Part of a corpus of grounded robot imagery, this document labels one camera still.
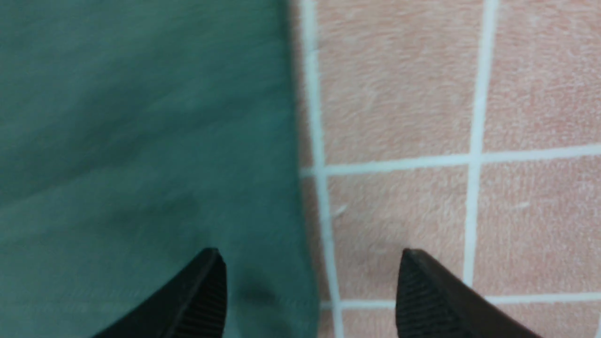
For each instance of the green long-sleeve top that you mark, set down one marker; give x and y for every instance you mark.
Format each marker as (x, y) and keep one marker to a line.
(134, 135)

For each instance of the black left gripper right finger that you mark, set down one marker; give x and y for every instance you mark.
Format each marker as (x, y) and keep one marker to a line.
(431, 302)

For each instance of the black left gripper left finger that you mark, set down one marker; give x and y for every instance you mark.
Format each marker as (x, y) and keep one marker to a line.
(193, 304)

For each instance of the pink checkered table cloth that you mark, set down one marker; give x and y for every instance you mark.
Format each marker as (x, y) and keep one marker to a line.
(467, 128)

